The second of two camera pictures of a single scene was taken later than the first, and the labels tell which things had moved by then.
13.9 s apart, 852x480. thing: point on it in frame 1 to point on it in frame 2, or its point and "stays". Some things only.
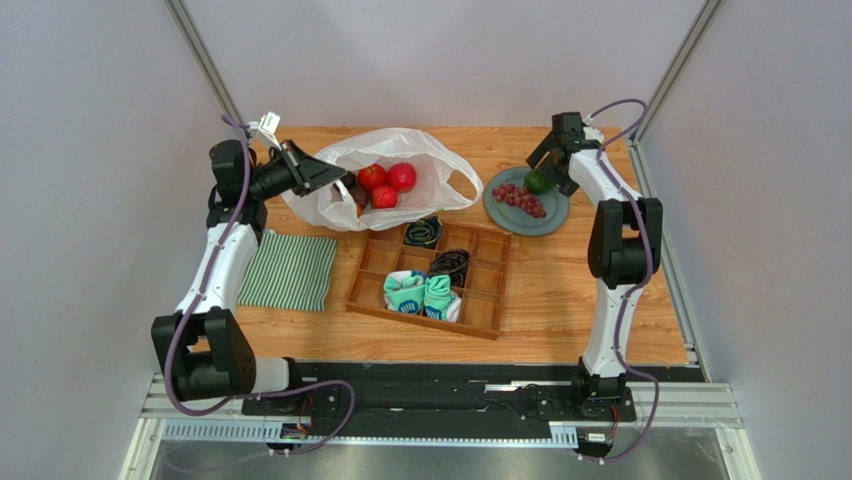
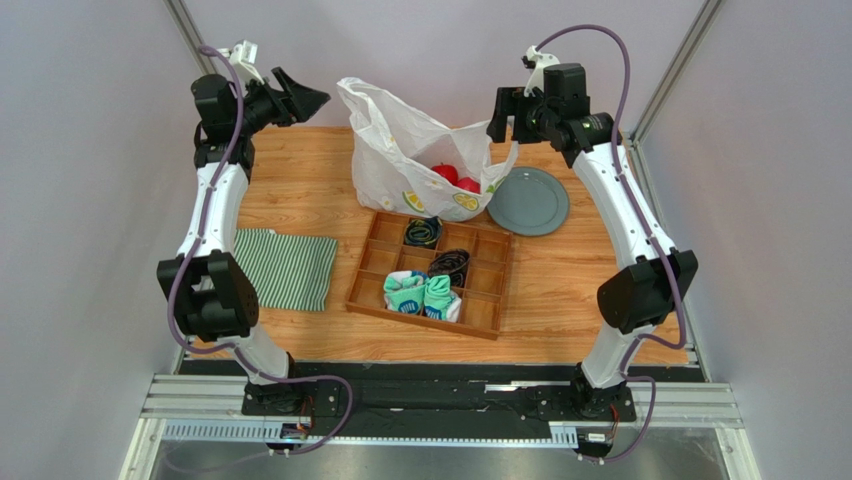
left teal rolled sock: [404, 291] stays
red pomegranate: [402, 176] to [469, 184]
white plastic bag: [443, 180] to [407, 162]
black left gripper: [305, 173] to [300, 103]
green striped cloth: [289, 272] stays
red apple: [372, 176] to [447, 171]
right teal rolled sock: [440, 301] stays
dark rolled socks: [423, 231] stays
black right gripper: [555, 148] to [520, 118]
